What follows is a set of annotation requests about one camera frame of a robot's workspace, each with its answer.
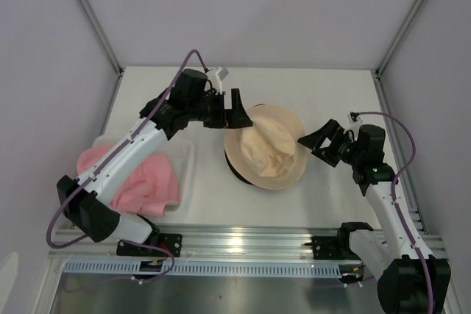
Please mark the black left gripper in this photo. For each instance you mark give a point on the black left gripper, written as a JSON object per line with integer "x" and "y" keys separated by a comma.
{"x": 234, "y": 118}

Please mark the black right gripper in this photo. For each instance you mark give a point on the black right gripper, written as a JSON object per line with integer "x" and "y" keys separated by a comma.
{"x": 331, "y": 129}

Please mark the beige bucket hat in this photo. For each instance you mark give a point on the beige bucket hat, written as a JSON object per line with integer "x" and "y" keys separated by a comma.
{"x": 286, "y": 159}

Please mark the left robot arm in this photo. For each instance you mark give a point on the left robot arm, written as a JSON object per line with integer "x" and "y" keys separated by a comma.
{"x": 192, "y": 96}

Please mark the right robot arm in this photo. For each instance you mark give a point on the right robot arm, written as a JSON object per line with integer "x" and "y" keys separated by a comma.
{"x": 410, "y": 278}

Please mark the white plastic basket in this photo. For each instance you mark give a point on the white plastic basket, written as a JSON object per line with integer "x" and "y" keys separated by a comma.
{"x": 181, "y": 156}

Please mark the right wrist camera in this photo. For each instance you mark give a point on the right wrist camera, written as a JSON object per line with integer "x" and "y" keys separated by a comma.
{"x": 355, "y": 121}

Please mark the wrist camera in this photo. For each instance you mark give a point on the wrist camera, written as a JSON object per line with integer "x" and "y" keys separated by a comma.
{"x": 355, "y": 121}
{"x": 215, "y": 77}

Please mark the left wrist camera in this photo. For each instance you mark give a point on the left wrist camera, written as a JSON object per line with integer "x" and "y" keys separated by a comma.
{"x": 215, "y": 77}

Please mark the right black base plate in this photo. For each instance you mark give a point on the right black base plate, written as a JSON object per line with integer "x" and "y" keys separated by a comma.
{"x": 328, "y": 248}

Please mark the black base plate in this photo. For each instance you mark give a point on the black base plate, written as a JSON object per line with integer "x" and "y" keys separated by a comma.
{"x": 170, "y": 242}
{"x": 328, "y": 248}

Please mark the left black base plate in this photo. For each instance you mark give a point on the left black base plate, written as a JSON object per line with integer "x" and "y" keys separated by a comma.
{"x": 170, "y": 242}

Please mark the white slotted cable duct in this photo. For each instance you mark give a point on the white slotted cable duct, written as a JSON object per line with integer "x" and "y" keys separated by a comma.
{"x": 200, "y": 268}

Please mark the aluminium mounting rail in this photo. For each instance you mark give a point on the aluminium mounting rail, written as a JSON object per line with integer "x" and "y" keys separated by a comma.
{"x": 224, "y": 244}

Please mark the right aluminium frame post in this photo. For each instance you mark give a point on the right aluminium frame post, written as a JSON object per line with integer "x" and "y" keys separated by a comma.
{"x": 400, "y": 36}

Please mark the aluminium frame post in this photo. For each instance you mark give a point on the aluminium frame post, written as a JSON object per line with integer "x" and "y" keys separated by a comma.
{"x": 99, "y": 34}
{"x": 400, "y": 36}

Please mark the left aluminium frame post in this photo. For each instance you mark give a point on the left aluminium frame post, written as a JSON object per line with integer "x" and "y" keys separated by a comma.
{"x": 99, "y": 34}

